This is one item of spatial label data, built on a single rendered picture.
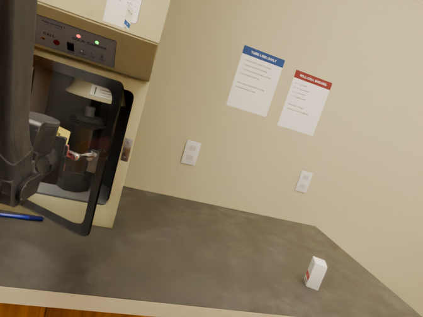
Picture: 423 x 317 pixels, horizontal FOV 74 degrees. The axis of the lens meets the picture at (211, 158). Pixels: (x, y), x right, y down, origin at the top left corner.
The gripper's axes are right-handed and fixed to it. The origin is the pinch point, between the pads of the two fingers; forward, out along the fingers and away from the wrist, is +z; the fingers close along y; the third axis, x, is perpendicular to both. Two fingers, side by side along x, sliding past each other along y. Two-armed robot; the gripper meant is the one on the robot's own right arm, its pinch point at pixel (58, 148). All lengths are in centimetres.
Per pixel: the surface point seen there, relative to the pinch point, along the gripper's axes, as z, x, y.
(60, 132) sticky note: 5.7, 1.8, 2.6
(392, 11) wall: 60, -116, 89
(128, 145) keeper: 15.5, -14.2, 1.4
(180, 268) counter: 0.1, -36.7, -25.9
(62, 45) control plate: 10.6, 6.6, 23.1
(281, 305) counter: -10, -64, -26
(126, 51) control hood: 7.7, -8.5, 26.4
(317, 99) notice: 60, -95, 38
